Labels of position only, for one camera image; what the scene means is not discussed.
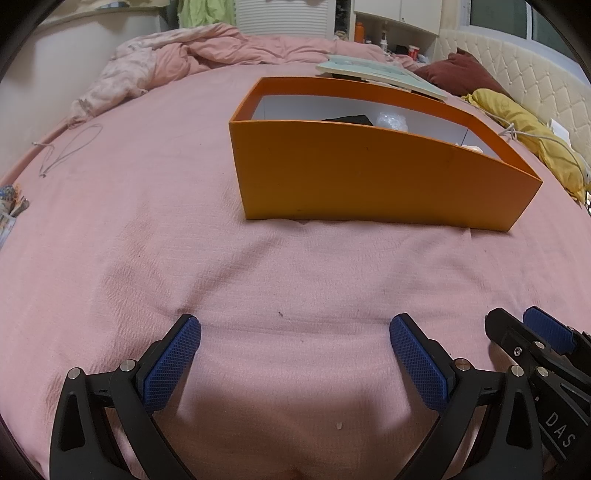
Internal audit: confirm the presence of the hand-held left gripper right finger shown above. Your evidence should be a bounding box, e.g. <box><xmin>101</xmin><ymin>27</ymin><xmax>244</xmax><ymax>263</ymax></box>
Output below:
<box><xmin>389</xmin><ymin>313</ymin><xmax>546</xmax><ymax>480</ymax></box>

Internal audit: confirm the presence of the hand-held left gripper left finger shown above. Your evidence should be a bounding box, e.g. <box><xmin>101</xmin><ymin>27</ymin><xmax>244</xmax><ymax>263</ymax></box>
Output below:
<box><xmin>48</xmin><ymin>314</ymin><xmax>202</xmax><ymax>480</ymax></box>

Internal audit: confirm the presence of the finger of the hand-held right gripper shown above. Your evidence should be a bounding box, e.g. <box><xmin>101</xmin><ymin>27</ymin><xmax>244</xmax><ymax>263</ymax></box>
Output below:
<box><xmin>523</xmin><ymin>306</ymin><xmax>591</xmax><ymax>354</ymax></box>
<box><xmin>485</xmin><ymin>308</ymin><xmax>555</xmax><ymax>370</ymax></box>

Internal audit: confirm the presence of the orange cardboard box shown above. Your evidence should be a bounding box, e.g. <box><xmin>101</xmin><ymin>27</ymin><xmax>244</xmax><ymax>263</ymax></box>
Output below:
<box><xmin>229</xmin><ymin>76</ymin><xmax>544</xmax><ymax>232</ymax></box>

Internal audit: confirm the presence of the clear plastic bag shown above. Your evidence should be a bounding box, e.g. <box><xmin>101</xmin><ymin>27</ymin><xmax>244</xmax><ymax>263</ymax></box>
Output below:
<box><xmin>375</xmin><ymin>111</ymin><xmax>409</xmax><ymax>131</ymax></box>

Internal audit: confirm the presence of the yellow pillow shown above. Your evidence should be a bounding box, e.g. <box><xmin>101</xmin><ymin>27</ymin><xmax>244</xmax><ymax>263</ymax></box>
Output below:
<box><xmin>462</xmin><ymin>88</ymin><xmax>589</xmax><ymax>201</ymax></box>

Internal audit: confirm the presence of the colourful paper bundle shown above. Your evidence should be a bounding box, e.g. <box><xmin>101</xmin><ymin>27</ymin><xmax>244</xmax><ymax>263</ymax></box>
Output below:
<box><xmin>0</xmin><ymin>184</ymin><xmax>29</xmax><ymax>250</ymax></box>

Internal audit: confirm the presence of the maroon pillow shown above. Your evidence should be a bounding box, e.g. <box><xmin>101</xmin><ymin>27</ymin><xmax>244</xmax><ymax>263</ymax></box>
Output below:
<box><xmin>414</xmin><ymin>50</ymin><xmax>513</xmax><ymax>99</ymax></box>

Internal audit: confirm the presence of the cream padded headboard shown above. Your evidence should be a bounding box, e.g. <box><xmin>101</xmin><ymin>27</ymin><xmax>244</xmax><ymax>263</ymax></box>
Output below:
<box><xmin>438</xmin><ymin>28</ymin><xmax>591</xmax><ymax>171</ymax></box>

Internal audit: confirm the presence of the green lap board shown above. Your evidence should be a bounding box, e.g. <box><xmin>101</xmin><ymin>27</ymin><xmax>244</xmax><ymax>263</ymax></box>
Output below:
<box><xmin>316</xmin><ymin>54</ymin><xmax>450</xmax><ymax>101</ymax></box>

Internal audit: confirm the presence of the pink duvet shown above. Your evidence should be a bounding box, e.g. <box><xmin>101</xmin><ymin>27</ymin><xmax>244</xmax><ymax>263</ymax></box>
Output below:
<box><xmin>69</xmin><ymin>23</ymin><xmax>384</xmax><ymax>125</ymax></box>

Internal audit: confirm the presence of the window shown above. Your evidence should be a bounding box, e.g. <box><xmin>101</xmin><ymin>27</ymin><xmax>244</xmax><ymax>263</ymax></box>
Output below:
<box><xmin>468</xmin><ymin>0</ymin><xmax>573</xmax><ymax>56</ymax></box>

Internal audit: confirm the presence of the white cabinet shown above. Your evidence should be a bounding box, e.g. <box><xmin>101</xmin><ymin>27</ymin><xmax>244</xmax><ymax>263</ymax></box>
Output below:
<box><xmin>353</xmin><ymin>0</ymin><xmax>444</xmax><ymax>35</ymax></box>

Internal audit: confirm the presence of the green garment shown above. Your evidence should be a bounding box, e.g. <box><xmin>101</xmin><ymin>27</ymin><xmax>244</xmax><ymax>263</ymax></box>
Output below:
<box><xmin>178</xmin><ymin>0</ymin><xmax>236</xmax><ymax>28</ymax></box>

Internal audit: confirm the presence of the white louvred drawer unit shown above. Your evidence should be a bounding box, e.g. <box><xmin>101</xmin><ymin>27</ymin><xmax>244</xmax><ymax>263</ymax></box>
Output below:
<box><xmin>235</xmin><ymin>0</ymin><xmax>335</xmax><ymax>38</ymax></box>

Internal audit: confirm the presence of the white cable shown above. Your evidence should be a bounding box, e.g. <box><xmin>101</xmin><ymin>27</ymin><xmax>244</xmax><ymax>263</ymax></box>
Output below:
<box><xmin>480</xmin><ymin>104</ymin><xmax>591</xmax><ymax>185</ymax></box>

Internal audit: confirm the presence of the grey cord loop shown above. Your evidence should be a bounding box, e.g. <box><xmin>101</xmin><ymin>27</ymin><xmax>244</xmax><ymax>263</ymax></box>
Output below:
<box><xmin>32</xmin><ymin>123</ymin><xmax>103</xmax><ymax>178</ymax></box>

